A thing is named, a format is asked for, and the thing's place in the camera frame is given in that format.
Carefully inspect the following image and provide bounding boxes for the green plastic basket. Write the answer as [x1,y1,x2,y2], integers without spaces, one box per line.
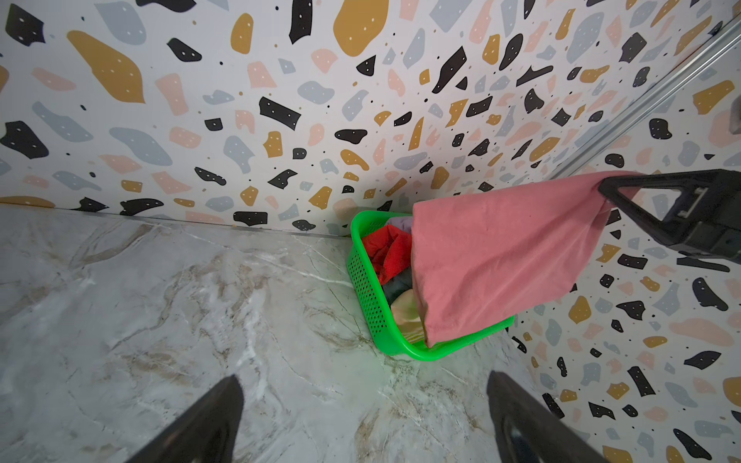
[347,210,515,362]

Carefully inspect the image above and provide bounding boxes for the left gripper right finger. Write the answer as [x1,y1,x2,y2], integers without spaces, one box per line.
[486,372,606,463]

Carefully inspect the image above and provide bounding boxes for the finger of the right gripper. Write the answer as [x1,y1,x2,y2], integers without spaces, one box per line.
[597,169,740,264]

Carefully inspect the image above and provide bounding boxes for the purple grey t shirt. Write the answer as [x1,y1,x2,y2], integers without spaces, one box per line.
[386,215,413,235]

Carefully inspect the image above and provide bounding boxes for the right corner aluminium post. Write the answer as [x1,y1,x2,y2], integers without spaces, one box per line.
[546,15,740,181]

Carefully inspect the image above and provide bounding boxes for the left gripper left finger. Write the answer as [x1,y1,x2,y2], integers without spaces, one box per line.
[129,375,244,462]

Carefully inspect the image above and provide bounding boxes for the red t shirt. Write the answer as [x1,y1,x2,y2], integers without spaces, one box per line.
[362,225,412,285]

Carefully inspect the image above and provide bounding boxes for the dusty pink t shirt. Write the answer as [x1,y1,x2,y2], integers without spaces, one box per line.
[411,172,613,347]

